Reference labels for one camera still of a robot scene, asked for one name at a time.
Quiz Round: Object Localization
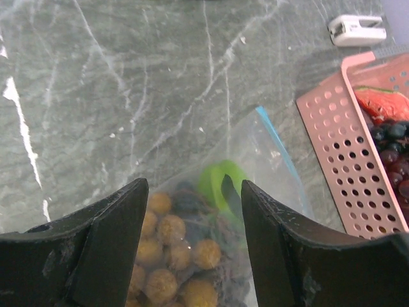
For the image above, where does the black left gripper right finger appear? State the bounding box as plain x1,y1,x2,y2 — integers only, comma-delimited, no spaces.
241,180,408,306

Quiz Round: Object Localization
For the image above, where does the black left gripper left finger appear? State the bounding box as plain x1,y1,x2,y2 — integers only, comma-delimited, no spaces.
1,178,149,306

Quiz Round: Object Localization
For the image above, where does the blue zip top bag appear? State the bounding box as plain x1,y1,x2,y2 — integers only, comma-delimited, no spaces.
126,106,314,306

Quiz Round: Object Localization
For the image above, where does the pink perforated plastic basket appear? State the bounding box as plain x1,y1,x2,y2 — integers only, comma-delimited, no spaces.
297,49,408,239

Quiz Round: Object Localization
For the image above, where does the fake green vegetable piece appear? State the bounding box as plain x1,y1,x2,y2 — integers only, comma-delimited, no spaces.
197,159,247,224

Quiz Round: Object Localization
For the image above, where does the fake purple grape bunch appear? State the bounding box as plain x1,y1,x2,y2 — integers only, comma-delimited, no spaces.
379,149,408,207

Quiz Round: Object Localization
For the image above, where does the fake dark blue grape bunch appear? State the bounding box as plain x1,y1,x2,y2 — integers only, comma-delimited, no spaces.
369,120,408,154

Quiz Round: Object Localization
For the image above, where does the fake watermelon slice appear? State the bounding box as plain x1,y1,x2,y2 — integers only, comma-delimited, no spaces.
353,86,408,124

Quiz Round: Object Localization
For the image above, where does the fake brown longan bunch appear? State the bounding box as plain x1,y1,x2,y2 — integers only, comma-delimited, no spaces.
125,192,222,306

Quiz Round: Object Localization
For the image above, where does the fake dark purple fruit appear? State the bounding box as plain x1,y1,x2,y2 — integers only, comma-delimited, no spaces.
172,181,209,221

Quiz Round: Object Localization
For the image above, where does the small white plastic clip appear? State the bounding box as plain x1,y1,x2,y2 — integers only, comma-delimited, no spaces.
327,14,387,47

